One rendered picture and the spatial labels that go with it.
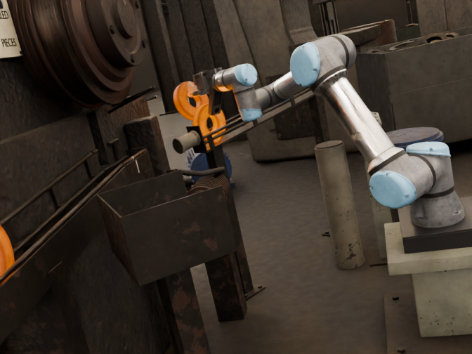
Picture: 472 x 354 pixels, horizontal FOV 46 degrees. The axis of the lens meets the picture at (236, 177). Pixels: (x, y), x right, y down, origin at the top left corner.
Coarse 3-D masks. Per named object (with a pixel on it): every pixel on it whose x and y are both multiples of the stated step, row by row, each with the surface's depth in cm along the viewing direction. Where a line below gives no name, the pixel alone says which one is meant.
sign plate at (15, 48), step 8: (0, 8) 136; (8, 8) 140; (0, 16) 136; (8, 16) 139; (0, 24) 136; (8, 24) 139; (0, 32) 135; (8, 32) 138; (0, 40) 134; (8, 40) 138; (16, 40) 141; (0, 48) 134; (8, 48) 137; (16, 48) 140; (0, 56) 134; (8, 56) 137; (16, 56) 140
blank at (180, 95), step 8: (176, 88) 211; (184, 88) 212; (176, 96) 209; (184, 96) 210; (200, 96) 216; (176, 104) 209; (184, 104) 209; (200, 104) 215; (184, 112) 209; (192, 112) 211
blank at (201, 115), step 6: (198, 108) 207; (204, 108) 207; (198, 114) 205; (204, 114) 206; (216, 114) 211; (222, 114) 214; (192, 120) 206; (198, 120) 204; (204, 120) 206; (216, 120) 212; (222, 120) 214; (204, 126) 206; (216, 126) 213; (204, 132) 206; (210, 132) 209; (216, 138) 211; (222, 138) 214
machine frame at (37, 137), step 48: (0, 96) 134; (48, 96) 155; (144, 96) 210; (0, 144) 123; (48, 144) 142; (96, 144) 172; (0, 192) 124; (48, 192) 138; (96, 240) 158; (96, 288) 154; (144, 288) 183; (96, 336) 150; (144, 336) 178
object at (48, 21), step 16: (32, 0) 138; (48, 0) 137; (48, 16) 137; (48, 32) 138; (64, 32) 139; (48, 48) 140; (64, 48) 138; (64, 64) 142; (80, 64) 144; (64, 80) 146; (80, 80) 144; (80, 96) 152; (96, 96) 151; (112, 96) 160
